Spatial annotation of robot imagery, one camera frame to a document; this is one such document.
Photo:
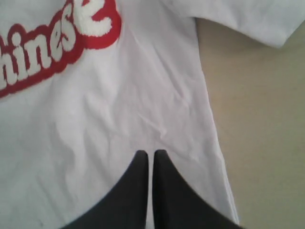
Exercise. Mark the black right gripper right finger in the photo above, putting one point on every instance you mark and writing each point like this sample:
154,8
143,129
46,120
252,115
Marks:
176,205

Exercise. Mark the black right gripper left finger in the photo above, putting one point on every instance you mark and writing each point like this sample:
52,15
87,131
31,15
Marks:
125,205

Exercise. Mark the white t-shirt red lettering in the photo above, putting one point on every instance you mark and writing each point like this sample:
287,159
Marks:
85,84

